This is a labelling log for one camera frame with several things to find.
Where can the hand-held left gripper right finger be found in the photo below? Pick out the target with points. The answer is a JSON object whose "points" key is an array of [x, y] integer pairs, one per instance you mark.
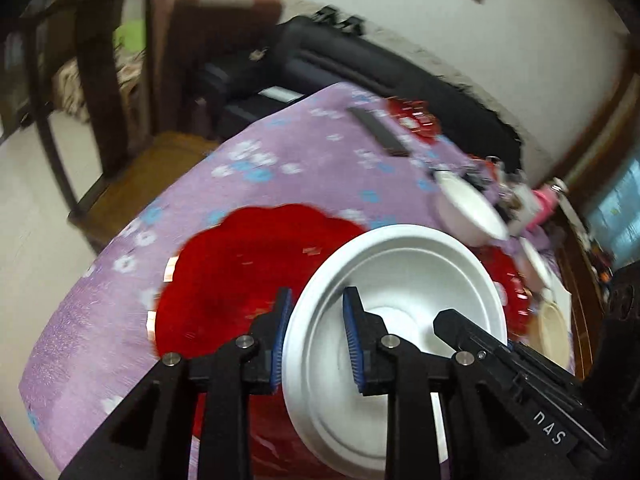
{"points": [[351, 340]]}

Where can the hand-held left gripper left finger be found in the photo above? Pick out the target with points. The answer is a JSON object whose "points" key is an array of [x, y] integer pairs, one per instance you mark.
{"points": [[281, 332]]}

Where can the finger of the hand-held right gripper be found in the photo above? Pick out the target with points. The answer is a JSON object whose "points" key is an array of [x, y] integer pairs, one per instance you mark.
{"points": [[465, 330]]}

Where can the large white bowl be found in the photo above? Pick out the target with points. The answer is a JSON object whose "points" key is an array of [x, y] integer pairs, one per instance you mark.
{"points": [[400, 270]]}

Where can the large red scalloped plate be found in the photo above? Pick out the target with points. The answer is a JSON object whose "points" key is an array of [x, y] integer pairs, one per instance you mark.
{"points": [[225, 285]]}

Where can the small white bowl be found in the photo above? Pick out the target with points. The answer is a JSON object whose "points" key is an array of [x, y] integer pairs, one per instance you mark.
{"points": [[537, 265]]}

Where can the pink water bottle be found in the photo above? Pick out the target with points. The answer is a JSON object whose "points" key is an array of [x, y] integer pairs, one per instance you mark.
{"points": [[542, 205]]}

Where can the purple floral tablecloth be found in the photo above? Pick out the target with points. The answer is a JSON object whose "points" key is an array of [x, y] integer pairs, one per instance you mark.
{"points": [[300, 170]]}

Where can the small red patterned plate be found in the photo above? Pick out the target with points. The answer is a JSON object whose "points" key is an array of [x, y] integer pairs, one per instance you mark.
{"points": [[415, 117]]}

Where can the dark wooden chair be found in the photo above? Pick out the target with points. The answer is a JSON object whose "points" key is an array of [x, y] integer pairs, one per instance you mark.
{"points": [[135, 170]]}

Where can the white flat box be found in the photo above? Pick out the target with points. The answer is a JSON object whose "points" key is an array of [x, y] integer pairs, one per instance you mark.
{"points": [[280, 95]]}

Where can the black sofa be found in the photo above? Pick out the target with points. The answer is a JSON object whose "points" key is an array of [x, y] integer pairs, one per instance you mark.
{"points": [[375, 65]]}

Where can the black device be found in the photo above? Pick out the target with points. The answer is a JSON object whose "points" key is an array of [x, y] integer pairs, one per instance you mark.
{"points": [[326, 12], [352, 22]]}

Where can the patterned cushion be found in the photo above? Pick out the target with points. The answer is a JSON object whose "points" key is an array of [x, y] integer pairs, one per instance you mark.
{"points": [[75, 85]]}

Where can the green cloth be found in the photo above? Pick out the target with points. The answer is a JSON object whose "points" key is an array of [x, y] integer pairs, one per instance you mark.
{"points": [[127, 35]]}

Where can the wooden window frame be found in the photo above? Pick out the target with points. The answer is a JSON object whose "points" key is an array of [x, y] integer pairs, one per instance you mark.
{"points": [[615, 210]]}

